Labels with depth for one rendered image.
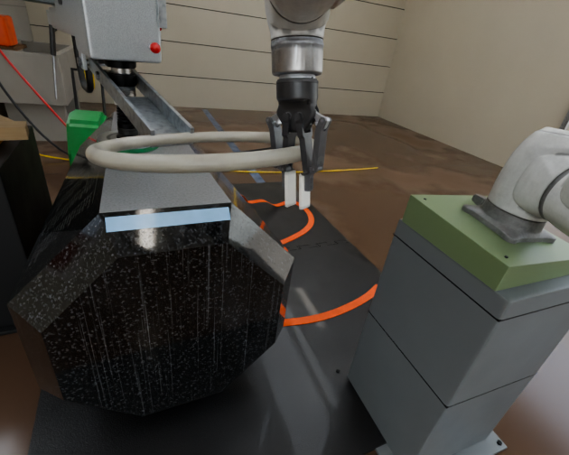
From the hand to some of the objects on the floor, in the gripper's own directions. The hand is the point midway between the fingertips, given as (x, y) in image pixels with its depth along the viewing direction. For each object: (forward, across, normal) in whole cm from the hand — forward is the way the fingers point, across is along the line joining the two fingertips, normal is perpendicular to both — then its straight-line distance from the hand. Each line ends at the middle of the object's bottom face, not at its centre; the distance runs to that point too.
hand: (297, 190), depth 66 cm
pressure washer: (+42, +256, -77) cm, 271 cm away
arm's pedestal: (+102, -16, -61) cm, 119 cm away
